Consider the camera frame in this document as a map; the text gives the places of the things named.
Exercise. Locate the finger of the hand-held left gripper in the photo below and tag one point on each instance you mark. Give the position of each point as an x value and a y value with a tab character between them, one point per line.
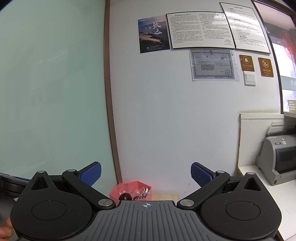
12	177

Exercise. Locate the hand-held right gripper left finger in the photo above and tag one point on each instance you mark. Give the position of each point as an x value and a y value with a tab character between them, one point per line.
91	173

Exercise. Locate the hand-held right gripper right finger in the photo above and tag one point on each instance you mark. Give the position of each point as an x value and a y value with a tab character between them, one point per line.
200	174

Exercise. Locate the pink hexagonal container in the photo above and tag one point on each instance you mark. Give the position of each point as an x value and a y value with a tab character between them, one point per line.
115	193

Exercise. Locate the dark wooden round container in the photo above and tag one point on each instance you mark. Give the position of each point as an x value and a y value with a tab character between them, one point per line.
125	197

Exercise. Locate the person's left hand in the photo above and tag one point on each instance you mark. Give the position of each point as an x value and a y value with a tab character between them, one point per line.
5	230

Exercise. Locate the clear wine glass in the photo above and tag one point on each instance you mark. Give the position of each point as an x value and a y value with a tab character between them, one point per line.
123	185

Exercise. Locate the textured clear glass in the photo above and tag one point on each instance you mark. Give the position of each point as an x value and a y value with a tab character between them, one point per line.
137	192

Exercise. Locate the grey printer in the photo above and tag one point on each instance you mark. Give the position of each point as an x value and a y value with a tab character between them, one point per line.
277	157

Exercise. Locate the white counter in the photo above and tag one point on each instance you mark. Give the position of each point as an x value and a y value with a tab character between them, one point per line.
284	199

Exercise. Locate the small standing paper sign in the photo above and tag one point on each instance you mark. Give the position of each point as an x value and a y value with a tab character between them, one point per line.
276	128

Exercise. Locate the grey certificate sheet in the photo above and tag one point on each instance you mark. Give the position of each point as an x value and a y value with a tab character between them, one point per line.
214	64

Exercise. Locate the white perforated basket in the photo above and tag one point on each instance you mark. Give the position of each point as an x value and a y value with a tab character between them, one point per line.
291	105

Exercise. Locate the brown bell sign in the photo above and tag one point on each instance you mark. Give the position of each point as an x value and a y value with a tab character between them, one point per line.
246	63

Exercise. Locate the brown no-smoking sign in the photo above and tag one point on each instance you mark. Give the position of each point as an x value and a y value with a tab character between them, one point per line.
266	66

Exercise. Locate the wide framed text notice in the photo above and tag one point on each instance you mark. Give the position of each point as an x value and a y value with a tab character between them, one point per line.
200	30

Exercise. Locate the red window decoration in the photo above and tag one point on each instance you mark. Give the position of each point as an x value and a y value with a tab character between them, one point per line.
288	51

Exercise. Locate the tall framed text notice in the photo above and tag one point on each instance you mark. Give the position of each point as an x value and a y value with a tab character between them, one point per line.
246	25

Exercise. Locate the brown partition frame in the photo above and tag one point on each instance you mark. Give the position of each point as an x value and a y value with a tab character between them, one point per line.
108	92

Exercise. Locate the white light switch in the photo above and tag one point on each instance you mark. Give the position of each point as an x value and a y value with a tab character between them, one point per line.
250	78

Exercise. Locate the dark landscape wall poster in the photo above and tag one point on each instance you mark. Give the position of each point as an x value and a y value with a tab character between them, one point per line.
153	34

